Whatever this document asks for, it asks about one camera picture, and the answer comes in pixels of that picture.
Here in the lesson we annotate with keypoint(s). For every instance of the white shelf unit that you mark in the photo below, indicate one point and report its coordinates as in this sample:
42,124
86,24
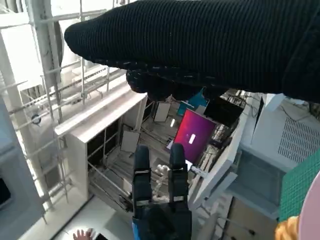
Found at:
77,170

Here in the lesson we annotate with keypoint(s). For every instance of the green cutting mat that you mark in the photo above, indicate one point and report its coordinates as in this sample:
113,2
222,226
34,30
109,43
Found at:
300,185

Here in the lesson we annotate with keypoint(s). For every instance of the long striped toy bread loaf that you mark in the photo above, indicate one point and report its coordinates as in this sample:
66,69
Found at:
287,230

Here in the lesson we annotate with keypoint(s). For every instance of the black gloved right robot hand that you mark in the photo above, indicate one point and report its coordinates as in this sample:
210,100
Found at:
200,42

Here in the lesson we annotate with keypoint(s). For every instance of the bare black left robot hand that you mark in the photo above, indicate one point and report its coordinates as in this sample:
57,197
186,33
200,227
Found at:
162,222

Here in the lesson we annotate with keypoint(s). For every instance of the white cabinet with perforated side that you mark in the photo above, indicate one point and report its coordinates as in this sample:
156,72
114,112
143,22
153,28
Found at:
300,135

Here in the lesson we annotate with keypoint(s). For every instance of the monitor with purple screen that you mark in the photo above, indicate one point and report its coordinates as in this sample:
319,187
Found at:
195,135

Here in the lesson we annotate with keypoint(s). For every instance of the white metal railing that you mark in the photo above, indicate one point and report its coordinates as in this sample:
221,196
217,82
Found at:
40,30

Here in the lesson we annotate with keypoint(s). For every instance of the black monitor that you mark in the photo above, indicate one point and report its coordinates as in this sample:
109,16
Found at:
222,112

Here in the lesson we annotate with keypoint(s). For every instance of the pink bowl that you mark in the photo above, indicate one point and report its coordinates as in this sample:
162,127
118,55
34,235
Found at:
312,220

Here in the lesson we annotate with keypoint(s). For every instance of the person's hand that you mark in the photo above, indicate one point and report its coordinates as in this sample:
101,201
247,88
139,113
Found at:
82,236

